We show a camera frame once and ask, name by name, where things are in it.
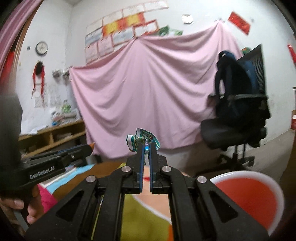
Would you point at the red paper wall poster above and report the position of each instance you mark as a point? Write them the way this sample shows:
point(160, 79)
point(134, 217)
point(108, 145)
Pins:
point(239, 22)

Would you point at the colourful patchwork blanket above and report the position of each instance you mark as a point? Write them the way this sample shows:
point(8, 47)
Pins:
point(145, 216)

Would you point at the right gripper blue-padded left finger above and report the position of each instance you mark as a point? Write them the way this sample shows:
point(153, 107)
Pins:
point(93, 209)

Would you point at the cardboard box on floor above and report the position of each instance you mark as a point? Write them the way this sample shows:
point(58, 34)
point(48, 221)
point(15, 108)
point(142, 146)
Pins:
point(293, 120)

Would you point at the person's left hand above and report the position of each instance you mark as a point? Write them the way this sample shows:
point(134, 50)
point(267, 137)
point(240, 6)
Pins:
point(35, 208)

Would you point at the black office chair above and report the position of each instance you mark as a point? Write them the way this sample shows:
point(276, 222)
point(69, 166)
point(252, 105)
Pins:
point(246, 129)

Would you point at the green snack wrapper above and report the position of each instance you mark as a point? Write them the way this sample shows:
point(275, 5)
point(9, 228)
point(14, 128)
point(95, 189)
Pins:
point(141, 136)

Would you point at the wooden shelf unit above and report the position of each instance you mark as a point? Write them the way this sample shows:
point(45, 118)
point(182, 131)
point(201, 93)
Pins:
point(50, 138)

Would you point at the red hanging decoration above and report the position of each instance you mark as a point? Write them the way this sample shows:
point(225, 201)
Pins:
point(292, 52)

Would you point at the pink hanging sheet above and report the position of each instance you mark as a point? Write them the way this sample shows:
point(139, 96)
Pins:
point(160, 84)

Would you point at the round wall clock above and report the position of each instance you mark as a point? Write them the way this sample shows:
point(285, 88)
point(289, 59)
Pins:
point(41, 48)

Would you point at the wall certificates cluster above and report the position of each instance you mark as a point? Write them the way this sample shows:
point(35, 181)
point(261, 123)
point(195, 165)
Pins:
point(119, 27)

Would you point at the stack of books on shelf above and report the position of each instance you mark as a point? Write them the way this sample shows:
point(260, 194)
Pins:
point(60, 118)

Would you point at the red black wall ornament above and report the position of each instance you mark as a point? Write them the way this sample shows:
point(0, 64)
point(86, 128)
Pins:
point(39, 71)

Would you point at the green filled glass jar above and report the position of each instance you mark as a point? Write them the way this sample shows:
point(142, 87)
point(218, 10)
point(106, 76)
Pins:
point(66, 107)

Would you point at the blue illustrated book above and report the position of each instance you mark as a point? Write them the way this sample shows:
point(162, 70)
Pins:
point(52, 180)

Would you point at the orange bucket white rim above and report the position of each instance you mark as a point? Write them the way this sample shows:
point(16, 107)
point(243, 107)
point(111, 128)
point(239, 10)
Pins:
point(256, 193)

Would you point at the dark blue backpack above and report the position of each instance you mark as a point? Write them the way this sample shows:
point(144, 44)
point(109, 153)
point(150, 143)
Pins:
point(233, 77)

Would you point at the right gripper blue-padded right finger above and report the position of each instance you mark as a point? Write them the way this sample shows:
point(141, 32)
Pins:
point(199, 209)

